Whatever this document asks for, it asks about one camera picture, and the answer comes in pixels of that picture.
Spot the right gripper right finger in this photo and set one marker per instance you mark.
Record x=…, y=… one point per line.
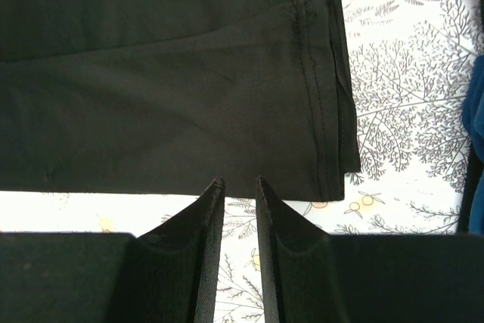
x=309, y=275

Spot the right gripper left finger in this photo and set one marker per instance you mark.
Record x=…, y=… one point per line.
x=168, y=274

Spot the black t-shirt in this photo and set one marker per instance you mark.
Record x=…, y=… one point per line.
x=161, y=96

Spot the folded blue t-shirt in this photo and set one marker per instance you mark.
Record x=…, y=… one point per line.
x=471, y=217

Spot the floral patterned table mat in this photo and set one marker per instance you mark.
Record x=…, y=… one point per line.
x=411, y=61

